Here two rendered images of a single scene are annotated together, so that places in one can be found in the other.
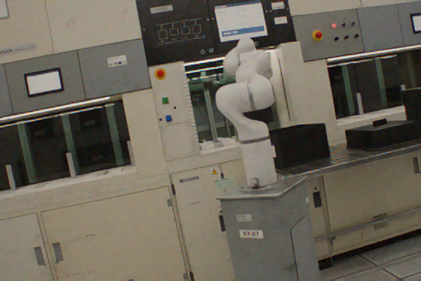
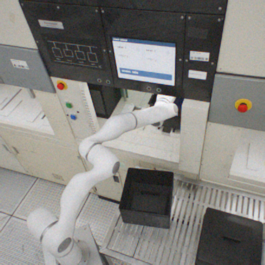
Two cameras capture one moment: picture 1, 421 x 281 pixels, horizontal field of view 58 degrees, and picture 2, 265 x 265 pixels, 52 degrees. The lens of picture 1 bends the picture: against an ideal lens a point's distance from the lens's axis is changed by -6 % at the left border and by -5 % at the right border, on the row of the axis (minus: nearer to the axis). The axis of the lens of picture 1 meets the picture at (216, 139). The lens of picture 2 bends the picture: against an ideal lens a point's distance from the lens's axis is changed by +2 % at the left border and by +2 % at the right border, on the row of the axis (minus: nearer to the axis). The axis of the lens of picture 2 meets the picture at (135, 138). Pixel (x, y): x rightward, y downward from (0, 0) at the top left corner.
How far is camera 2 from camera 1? 201 cm
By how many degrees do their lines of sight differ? 54
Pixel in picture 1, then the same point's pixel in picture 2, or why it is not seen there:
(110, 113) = not seen: hidden behind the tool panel
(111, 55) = (13, 57)
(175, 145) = (81, 132)
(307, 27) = (232, 92)
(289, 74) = (183, 132)
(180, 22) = (74, 45)
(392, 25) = not seen: outside the picture
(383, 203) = not seen: hidden behind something
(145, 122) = (55, 113)
